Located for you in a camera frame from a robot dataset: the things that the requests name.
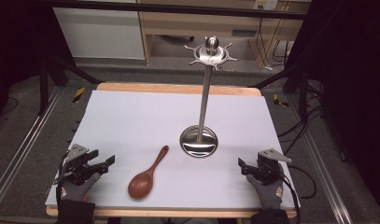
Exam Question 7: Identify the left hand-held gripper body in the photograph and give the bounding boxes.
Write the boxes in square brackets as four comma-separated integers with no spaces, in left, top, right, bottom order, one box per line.
[53,143,102,187]

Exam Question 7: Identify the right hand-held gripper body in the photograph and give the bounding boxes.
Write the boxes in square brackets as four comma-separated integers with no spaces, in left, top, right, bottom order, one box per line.
[252,148,293,186]

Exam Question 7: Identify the person's left hand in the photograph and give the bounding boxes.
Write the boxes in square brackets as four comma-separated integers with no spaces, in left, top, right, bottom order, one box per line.
[56,172,102,203]

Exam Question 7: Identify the person's right hand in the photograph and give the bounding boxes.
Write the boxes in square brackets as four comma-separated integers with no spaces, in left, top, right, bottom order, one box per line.
[246,173,286,211]

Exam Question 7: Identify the brown wooden spoon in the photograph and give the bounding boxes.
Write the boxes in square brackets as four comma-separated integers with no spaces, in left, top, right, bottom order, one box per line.
[127,145,170,201]

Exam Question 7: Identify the steel utensil hanging stand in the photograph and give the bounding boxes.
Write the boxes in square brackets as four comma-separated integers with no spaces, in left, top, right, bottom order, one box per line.
[178,35,240,159]

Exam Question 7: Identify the white table mat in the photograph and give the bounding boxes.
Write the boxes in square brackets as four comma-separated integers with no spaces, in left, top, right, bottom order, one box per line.
[45,90,302,210]

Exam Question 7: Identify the yellow black floor marker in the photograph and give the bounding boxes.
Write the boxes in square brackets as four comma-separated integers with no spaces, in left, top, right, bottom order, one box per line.
[273,93,290,108]
[72,86,86,104]

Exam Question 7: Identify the black metal stand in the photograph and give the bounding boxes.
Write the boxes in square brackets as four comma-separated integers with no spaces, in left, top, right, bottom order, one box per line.
[37,52,102,117]
[247,63,323,122]

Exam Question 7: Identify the wooden table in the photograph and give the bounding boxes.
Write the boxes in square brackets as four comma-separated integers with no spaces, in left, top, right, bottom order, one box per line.
[45,81,298,219]

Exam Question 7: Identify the black curtain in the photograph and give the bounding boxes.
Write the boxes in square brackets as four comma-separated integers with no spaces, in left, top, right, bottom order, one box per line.
[0,0,76,125]
[287,0,380,216]

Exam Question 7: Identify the white cabinet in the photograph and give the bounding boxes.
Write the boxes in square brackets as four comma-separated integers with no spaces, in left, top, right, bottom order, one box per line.
[52,7,146,61]

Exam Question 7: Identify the white power strip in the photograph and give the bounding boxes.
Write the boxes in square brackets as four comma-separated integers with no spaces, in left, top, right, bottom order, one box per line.
[253,0,278,11]

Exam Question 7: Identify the black horizontal bar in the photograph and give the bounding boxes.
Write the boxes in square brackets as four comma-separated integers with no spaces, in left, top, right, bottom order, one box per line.
[49,0,307,21]

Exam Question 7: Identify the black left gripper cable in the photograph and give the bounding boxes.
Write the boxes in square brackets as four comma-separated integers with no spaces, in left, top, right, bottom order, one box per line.
[54,150,71,200]

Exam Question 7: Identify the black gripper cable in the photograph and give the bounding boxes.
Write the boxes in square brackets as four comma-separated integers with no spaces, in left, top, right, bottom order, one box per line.
[54,150,71,200]
[280,163,318,224]

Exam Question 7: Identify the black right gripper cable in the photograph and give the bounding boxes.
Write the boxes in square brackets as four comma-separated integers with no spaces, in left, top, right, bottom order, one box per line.
[280,163,318,224]

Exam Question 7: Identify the black floor cables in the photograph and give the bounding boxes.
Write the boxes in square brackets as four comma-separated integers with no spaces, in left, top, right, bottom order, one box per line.
[276,77,327,157]

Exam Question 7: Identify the aluminium floor rail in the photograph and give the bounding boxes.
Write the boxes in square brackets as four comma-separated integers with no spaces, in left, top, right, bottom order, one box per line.
[289,92,354,224]
[0,87,63,217]

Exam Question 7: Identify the black hanging cables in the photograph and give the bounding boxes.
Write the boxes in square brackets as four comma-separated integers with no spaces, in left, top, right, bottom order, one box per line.
[256,17,296,71]

